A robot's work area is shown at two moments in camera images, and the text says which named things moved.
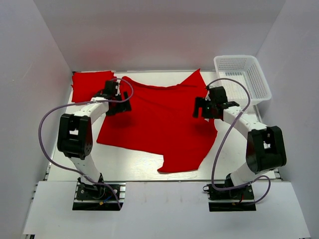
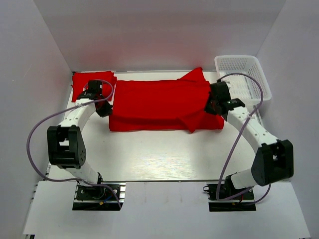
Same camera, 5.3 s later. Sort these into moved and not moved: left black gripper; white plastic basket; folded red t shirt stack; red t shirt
Moved: left black gripper; red t shirt
Not moved: white plastic basket; folded red t shirt stack
